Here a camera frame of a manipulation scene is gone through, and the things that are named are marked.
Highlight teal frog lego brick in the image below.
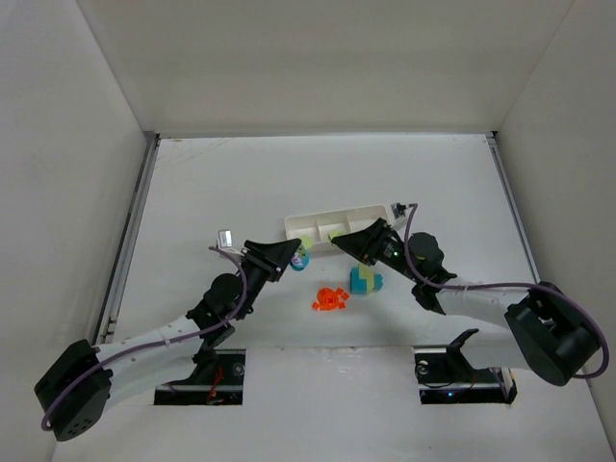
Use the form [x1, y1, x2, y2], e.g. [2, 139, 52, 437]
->
[290, 251, 310, 271]

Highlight lime green curved lego brick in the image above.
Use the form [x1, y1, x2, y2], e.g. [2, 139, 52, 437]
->
[327, 230, 345, 241]

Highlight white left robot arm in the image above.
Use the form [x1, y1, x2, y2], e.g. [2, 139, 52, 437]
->
[34, 239, 301, 442]

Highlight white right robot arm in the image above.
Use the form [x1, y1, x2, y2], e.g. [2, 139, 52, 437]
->
[331, 218, 610, 386]

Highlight white divided plastic tray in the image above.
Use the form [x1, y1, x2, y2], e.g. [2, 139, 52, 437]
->
[284, 204, 398, 256]

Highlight orange lego pieces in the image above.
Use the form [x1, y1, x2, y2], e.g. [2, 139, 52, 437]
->
[312, 287, 349, 312]

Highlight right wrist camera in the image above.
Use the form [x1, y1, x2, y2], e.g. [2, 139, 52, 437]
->
[390, 202, 416, 226]

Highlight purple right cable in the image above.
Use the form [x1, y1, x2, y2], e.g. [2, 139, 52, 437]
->
[402, 202, 610, 377]

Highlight purple cable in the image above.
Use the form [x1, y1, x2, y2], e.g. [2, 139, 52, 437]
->
[402, 202, 610, 377]
[40, 244, 249, 432]

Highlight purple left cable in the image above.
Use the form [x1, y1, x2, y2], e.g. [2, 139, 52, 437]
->
[40, 244, 249, 432]

